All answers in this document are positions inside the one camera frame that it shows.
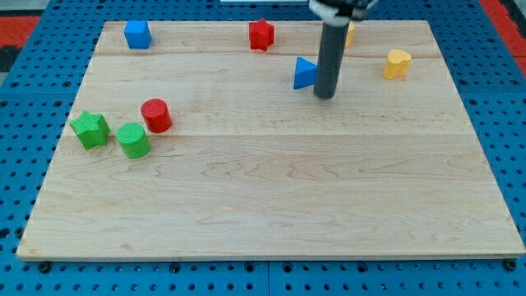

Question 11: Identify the yellow heart block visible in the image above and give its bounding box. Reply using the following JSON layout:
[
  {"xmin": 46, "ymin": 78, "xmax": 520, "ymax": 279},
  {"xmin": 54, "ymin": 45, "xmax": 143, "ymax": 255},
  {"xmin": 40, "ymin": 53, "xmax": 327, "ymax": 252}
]
[{"xmin": 382, "ymin": 49, "xmax": 413, "ymax": 80}]

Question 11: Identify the grey pusher rod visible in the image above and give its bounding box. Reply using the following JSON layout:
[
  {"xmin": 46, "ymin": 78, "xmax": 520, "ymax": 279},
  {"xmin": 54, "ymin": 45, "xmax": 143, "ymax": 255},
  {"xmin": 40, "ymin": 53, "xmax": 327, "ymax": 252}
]
[{"xmin": 313, "ymin": 22, "xmax": 350, "ymax": 99}]

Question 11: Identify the green star block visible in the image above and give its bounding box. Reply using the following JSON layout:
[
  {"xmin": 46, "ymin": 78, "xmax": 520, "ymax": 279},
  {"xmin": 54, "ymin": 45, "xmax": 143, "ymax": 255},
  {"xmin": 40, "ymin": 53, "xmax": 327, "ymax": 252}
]
[{"xmin": 70, "ymin": 111, "xmax": 110, "ymax": 150}]

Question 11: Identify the green cylinder block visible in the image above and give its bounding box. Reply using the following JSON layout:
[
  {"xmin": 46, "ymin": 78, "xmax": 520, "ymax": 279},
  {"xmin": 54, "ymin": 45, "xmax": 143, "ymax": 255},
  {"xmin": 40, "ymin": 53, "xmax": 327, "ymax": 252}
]
[{"xmin": 116, "ymin": 123, "xmax": 150, "ymax": 159}]

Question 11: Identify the blue triangle block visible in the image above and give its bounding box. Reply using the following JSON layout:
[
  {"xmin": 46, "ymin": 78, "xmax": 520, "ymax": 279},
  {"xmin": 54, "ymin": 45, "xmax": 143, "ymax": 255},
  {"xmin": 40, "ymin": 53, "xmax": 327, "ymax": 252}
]
[{"xmin": 293, "ymin": 57, "xmax": 317, "ymax": 90}]

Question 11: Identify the red cylinder block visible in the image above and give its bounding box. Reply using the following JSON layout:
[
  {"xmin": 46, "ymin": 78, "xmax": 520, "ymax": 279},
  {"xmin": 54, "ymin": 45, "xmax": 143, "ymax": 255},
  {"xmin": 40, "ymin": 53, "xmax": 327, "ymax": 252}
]
[{"xmin": 141, "ymin": 98, "xmax": 173, "ymax": 133}]

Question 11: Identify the red star block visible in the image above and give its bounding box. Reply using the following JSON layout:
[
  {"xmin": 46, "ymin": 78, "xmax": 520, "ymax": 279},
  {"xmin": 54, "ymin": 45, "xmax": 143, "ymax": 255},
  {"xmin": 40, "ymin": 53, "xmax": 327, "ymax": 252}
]
[{"xmin": 248, "ymin": 19, "xmax": 275, "ymax": 51}]

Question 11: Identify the blue cube block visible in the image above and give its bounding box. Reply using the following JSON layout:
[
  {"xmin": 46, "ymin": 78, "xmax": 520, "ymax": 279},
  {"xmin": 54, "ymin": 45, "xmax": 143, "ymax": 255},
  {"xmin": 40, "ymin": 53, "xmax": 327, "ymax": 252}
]
[{"xmin": 124, "ymin": 20, "xmax": 151, "ymax": 49}]

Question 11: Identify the yellow block behind rod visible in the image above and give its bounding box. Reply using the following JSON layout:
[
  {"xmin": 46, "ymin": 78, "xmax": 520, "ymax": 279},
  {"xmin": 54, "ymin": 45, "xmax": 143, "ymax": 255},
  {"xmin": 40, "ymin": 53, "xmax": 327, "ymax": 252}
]
[{"xmin": 345, "ymin": 22, "xmax": 355, "ymax": 48}]

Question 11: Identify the wooden board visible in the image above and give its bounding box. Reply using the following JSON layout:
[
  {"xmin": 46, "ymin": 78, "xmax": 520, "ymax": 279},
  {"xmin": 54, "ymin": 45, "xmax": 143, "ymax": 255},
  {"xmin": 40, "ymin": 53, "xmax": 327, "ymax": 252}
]
[{"xmin": 17, "ymin": 21, "xmax": 525, "ymax": 261}]

